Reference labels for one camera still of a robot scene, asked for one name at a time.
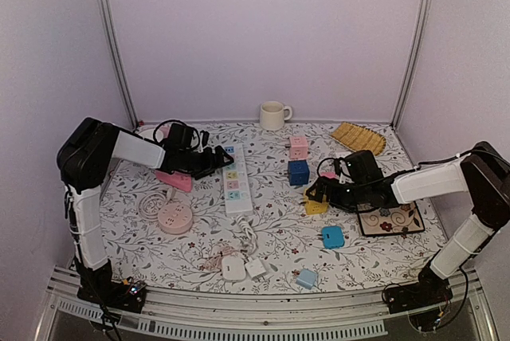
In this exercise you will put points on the floral square coaster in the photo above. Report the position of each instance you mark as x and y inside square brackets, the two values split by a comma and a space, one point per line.
[403, 220]

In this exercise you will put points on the blue plug adapter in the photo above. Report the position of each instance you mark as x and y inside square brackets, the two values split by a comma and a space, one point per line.
[332, 237]

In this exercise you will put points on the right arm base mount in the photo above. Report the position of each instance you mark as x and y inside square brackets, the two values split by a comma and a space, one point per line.
[424, 293]

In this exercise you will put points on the dark blue cube socket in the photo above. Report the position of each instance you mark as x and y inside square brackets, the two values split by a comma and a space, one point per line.
[298, 172]

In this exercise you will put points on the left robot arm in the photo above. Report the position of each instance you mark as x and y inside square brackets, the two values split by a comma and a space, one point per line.
[83, 163]

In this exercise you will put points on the white charger with cable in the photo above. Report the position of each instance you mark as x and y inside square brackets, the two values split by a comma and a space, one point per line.
[255, 268]

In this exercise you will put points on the pink plug adapter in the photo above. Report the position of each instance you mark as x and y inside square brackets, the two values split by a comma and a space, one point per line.
[329, 174]

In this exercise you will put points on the pink cube socket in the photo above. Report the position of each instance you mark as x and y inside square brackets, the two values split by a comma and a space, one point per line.
[297, 147]

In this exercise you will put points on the yellow cube socket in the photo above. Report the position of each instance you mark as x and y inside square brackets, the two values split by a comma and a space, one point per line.
[312, 207]

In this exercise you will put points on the white plug adapter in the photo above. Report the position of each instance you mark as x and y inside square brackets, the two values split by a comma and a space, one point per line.
[233, 269]

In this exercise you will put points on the yellow woven tray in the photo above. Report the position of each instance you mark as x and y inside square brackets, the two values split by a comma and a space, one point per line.
[358, 138]

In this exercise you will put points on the light blue charger plug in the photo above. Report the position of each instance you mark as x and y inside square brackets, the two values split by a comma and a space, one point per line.
[307, 278]

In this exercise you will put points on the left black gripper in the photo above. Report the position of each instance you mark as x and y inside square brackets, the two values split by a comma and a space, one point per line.
[210, 165]

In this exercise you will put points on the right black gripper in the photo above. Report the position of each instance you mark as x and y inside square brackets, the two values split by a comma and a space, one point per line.
[332, 197]

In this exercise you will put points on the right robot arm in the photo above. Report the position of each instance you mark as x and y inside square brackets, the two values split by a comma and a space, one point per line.
[479, 175]

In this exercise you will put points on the round pink socket with cord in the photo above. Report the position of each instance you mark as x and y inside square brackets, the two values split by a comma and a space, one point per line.
[172, 216]

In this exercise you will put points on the floral table cloth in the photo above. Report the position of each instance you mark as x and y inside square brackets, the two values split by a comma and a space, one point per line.
[288, 239]

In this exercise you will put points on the cream ceramic mug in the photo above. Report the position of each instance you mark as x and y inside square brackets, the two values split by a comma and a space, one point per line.
[273, 115]

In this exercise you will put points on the white power strip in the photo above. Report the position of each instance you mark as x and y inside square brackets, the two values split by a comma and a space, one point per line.
[238, 200]

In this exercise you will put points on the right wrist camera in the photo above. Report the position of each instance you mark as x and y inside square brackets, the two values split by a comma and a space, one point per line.
[338, 168]

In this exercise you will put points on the pink plate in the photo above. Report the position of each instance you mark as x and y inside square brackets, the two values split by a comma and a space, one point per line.
[151, 133]

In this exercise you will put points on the pink power strip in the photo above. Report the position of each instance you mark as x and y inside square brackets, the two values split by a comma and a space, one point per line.
[177, 180]

